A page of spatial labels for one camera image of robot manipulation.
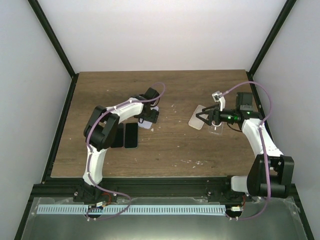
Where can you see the clear phone case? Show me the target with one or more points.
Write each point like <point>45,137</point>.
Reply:
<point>216,129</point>

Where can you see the grey metal front plate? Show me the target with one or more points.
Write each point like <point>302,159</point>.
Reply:
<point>276,220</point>

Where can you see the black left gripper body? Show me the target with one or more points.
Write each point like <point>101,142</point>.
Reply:
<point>152,118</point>

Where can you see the black frame post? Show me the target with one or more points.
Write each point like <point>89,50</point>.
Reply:
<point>280,20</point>
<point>44,22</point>

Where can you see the black left frame post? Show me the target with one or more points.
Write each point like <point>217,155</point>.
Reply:
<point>44,22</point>

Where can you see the pink phone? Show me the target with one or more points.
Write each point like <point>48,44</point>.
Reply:
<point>119,137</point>

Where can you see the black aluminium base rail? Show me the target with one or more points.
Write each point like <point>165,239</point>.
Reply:
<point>213,189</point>

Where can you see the black left table edge rail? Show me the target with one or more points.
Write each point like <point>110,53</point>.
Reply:
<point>61,125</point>

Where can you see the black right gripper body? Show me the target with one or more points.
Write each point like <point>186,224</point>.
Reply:
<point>217,119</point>

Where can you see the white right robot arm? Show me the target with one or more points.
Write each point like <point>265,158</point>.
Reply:
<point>271,173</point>

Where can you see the lilac phone case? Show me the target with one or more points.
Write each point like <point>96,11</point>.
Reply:
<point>145,124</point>

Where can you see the teal phone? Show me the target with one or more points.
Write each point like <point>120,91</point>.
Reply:
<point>131,136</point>

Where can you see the beige phone case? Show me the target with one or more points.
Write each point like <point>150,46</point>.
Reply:
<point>194,121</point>

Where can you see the black right frame post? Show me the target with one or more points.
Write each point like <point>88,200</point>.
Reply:
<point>280,20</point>

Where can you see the light blue slotted cable duct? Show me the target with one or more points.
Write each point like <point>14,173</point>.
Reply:
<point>77,209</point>

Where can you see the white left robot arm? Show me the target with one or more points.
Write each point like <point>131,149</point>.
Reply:
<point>100,133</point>

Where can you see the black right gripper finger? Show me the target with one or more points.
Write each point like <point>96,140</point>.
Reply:
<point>204,117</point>
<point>212,108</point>

